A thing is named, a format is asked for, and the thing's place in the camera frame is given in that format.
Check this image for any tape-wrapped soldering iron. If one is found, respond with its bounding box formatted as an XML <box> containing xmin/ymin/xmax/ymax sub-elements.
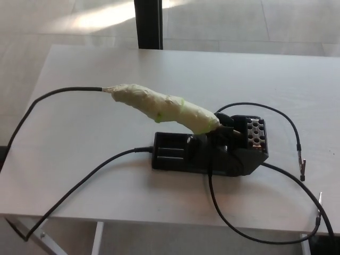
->
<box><xmin>102</xmin><ymin>82</ymin><xmax>240</xmax><ymax>138</ymax></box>

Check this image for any black soldering iron cable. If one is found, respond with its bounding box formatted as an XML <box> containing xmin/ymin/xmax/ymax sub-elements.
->
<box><xmin>6</xmin><ymin>86</ymin><xmax>107</xmax><ymax>154</ymax></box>

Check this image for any black soldering iron base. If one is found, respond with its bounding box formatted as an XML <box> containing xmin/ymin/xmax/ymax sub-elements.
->
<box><xmin>150</xmin><ymin>113</ymin><xmax>270</xmax><ymax>177</ymax></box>

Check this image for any black vertical pillar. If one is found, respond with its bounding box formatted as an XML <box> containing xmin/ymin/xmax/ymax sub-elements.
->
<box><xmin>134</xmin><ymin>0</ymin><xmax>164</xmax><ymax>50</ymax></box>

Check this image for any white table leg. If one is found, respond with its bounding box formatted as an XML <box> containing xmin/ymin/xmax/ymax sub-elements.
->
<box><xmin>300</xmin><ymin>233</ymin><xmax>312</xmax><ymax>255</ymax></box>
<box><xmin>91</xmin><ymin>222</ymin><xmax>104</xmax><ymax>255</ymax></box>

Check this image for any white diagonal table brace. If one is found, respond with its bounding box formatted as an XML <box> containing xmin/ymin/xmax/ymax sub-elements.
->
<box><xmin>5</xmin><ymin>216</ymin><xmax>58</xmax><ymax>255</ymax></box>

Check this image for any black base power cable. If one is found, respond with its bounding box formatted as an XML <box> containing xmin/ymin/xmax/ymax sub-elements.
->
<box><xmin>24</xmin><ymin>146</ymin><xmax>154</xmax><ymax>242</ymax></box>

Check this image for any black flexible cable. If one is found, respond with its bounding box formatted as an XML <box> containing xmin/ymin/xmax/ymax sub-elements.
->
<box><xmin>261</xmin><ymin>162</ymin><xmax>336</xmax><ymax>244</ymax></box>

